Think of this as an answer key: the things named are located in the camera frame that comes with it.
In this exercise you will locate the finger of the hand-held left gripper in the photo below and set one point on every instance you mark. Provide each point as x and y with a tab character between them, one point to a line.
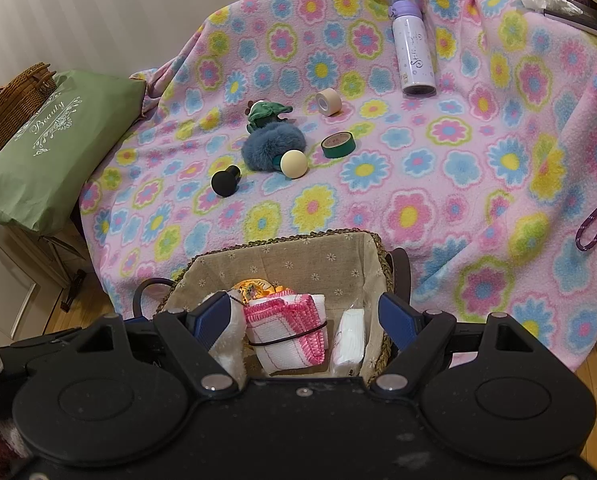
33	347

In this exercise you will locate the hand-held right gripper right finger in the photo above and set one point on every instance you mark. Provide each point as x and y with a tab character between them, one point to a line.
401	322

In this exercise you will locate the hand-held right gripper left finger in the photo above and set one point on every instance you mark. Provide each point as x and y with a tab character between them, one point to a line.
213	322

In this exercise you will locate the white fluffy cloth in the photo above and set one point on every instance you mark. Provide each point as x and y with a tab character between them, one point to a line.
233	355

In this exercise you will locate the orange satin pouch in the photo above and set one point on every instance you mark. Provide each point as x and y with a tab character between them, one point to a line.
258	290

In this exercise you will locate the white tissue packet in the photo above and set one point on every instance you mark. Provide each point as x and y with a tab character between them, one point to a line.
348	342

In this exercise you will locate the white cloth with pink edge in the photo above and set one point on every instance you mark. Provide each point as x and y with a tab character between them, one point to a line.
283	330

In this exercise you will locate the woven basket with fabric lining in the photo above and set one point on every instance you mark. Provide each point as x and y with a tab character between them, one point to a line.
288	265

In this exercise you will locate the black foam ball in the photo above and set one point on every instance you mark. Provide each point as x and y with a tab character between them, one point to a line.
223	182

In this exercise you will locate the cream foam ball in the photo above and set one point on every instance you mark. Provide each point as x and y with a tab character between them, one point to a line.
293	165

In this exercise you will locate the green tape roll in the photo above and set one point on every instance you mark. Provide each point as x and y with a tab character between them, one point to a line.
346	147

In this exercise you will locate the blue fur pom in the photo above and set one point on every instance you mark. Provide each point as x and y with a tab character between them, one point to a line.
271	142

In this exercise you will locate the green plush toy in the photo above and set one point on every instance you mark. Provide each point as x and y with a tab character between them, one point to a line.
266	112

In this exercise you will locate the beige tape roll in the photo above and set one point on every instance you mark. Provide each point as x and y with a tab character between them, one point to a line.
334	102

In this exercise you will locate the beige cabinet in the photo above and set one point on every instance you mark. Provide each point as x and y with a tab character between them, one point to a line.
13	280

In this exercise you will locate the pink floral fleece blanket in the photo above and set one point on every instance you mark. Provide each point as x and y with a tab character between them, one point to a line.
428	160

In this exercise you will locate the green pillow with white print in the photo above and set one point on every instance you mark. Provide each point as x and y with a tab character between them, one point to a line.
53	160

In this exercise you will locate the brown wicker basket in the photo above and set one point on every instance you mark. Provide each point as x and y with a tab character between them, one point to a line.
18	100

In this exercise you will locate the purple white bottle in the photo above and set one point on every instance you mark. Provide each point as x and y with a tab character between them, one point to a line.
413	50

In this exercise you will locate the dark hardcover book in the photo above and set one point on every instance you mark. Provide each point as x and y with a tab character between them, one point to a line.
588	25

